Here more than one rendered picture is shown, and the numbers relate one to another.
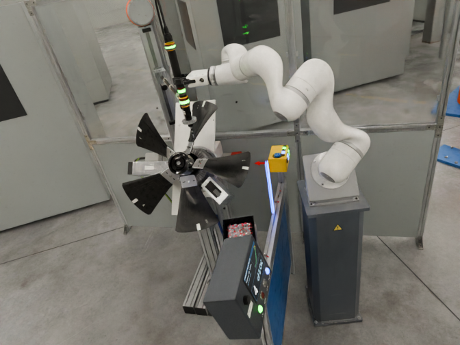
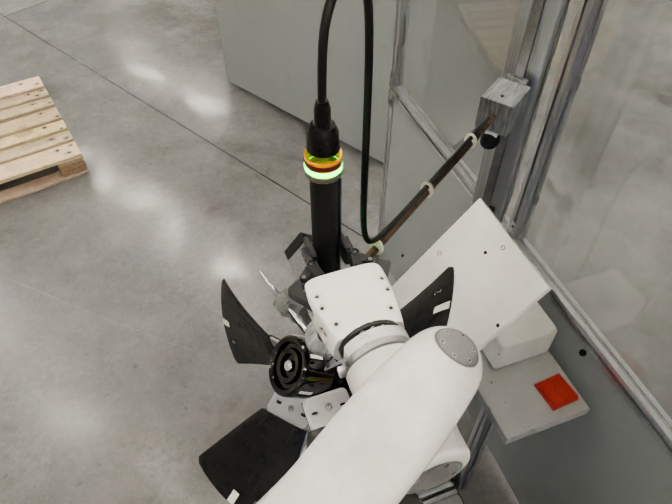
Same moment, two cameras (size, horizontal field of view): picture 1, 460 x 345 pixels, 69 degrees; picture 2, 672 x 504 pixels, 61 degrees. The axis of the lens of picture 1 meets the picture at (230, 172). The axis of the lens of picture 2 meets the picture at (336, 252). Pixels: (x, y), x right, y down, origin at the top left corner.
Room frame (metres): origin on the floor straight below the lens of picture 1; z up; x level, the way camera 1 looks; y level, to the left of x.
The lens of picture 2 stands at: (1.20, -0.26, 2.18)
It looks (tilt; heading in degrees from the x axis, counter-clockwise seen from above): 48 degrees down; 50
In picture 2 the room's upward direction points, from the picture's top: straight up
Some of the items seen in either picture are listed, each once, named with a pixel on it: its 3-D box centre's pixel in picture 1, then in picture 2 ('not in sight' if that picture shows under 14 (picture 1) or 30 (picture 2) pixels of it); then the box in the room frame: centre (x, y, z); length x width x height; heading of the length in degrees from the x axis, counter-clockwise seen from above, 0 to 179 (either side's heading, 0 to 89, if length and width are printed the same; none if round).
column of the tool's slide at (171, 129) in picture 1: (181, 155); (471, 270); (2.21, 0.33, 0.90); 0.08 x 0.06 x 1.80; 105
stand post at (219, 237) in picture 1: (215, 211); not in sight; (1.87, 0.15, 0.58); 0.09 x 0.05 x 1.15; 70
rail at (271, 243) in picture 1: (274, 231); not in sight; (1.29, -0.16, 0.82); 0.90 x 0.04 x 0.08; 160
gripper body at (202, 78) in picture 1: (201, 77); (356, 312); (1.47, 0.04, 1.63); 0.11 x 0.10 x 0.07; 70
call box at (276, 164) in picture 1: (278, 159); not in sight; (1.66, -0.30, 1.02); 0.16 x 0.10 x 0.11; 160
